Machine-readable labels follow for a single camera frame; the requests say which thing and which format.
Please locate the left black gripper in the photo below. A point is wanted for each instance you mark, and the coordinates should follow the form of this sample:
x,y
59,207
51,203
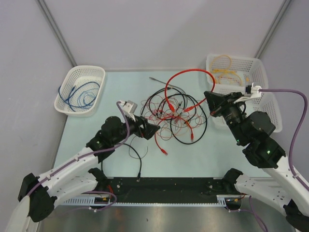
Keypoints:
x,y
150,129

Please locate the far right white basket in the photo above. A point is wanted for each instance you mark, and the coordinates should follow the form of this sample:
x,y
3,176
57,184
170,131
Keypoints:
x,y
235,71

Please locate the left white basket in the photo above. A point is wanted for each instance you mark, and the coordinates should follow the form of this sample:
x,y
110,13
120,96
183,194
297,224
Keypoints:
x,y
80,92

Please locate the near right white basket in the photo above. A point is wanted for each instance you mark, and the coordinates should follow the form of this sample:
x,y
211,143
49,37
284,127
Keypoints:
x,y
266,103

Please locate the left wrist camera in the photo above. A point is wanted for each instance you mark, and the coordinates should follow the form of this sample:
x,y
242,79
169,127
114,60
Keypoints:
x,y
129,108

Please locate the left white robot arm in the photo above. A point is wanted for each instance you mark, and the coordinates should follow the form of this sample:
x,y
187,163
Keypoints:
x,y
40,195

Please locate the white basket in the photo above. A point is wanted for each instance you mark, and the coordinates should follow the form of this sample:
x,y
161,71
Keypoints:
x,y
266,103
80,92
235,71

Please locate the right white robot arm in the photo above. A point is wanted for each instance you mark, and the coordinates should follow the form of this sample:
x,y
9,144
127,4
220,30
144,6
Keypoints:
x,y
253,133

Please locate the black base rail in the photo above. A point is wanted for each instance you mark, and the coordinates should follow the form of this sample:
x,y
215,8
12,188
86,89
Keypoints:
x,y
169,190

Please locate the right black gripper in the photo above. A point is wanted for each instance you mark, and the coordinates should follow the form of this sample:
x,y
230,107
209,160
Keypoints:
x,y
215,100

